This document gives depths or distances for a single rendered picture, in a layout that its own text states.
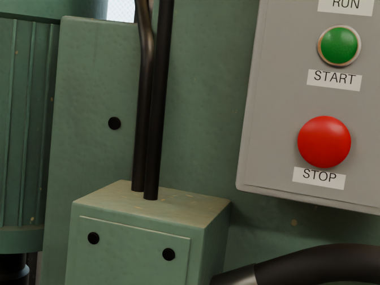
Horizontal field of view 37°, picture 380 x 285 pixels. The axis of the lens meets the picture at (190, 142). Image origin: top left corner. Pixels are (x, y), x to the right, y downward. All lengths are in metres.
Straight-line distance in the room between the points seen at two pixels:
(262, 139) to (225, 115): 0.07
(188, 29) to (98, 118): 0.12
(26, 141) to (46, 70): 0.07
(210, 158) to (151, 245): 0.09
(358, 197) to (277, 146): 0.06
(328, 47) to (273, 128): 0.06
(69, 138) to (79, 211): 0.14
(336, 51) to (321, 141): 0.05
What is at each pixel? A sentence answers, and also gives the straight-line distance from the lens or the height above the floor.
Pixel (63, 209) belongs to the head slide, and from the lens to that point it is 0.52.
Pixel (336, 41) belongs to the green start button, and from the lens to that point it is 0.34.
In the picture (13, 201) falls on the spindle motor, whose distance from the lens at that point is 0.55.
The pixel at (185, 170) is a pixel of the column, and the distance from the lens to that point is 0.43.
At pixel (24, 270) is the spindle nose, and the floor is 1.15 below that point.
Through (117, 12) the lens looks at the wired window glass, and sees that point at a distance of 1.98.
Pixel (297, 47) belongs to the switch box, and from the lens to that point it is 0.34.
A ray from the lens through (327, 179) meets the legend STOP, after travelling 0.35.
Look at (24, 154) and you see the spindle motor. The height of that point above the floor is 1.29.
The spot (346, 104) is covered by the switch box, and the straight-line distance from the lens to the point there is 0.34.
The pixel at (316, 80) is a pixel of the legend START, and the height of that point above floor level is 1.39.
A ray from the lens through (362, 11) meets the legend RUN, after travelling 0.34.
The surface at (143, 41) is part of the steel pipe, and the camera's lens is 0.41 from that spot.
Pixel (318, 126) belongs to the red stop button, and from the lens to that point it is 0.33.
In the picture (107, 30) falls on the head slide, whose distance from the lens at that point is 0.49.
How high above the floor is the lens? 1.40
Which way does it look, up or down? 9 degrees down
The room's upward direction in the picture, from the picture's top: 7 degrees clockwise
